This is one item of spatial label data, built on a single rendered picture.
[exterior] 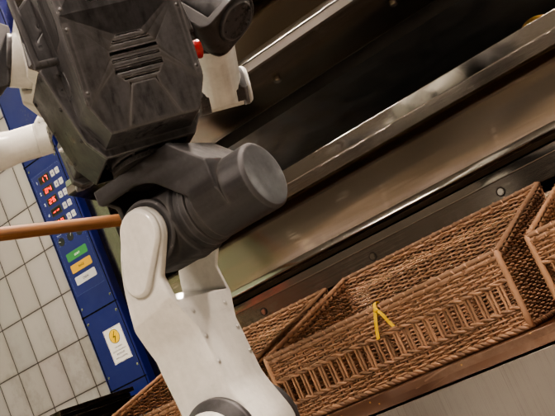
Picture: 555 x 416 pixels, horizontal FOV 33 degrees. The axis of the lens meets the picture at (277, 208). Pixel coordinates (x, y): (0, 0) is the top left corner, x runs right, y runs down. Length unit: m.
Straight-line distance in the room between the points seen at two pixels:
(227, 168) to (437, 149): 0.93
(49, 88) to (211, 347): 0.49
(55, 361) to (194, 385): 1.57
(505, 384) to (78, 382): 1.65
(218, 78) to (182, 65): 0.34
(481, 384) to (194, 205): 0.60
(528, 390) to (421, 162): 0.79
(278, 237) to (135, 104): 1.09
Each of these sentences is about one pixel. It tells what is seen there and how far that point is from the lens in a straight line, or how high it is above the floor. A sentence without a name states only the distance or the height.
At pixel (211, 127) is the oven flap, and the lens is 2.56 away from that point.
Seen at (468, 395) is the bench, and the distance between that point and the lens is 1.73.
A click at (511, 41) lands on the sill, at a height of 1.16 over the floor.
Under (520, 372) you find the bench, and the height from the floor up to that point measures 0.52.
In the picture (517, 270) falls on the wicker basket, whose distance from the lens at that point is 1.78.
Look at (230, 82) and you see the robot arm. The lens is 1.87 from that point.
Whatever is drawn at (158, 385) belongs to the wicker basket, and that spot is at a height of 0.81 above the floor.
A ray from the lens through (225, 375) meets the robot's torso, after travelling 1.50.
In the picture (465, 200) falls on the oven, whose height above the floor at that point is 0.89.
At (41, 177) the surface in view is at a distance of 2.99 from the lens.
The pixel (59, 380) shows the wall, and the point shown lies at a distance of 3.07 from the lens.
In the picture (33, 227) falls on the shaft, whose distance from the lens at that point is 2.12.
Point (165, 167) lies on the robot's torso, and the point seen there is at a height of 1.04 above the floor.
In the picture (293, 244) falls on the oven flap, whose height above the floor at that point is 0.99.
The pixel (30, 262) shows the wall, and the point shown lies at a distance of 3.09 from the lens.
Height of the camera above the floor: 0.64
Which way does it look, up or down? 11 degrees up
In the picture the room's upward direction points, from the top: 24 degrees counter-clockwise
